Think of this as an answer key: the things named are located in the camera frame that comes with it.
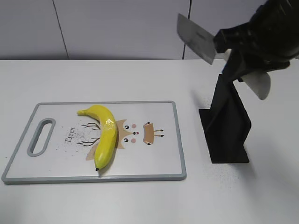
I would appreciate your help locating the yellow plastic banana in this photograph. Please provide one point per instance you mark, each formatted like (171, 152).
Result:
(109, 131)

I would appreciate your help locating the black knife stand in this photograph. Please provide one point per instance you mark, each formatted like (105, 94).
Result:
(226, 125)

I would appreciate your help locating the cleaver knife with white handle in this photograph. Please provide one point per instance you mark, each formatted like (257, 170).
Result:
(201, 43)

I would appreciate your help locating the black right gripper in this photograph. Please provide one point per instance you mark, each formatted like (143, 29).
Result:
(268, 41)

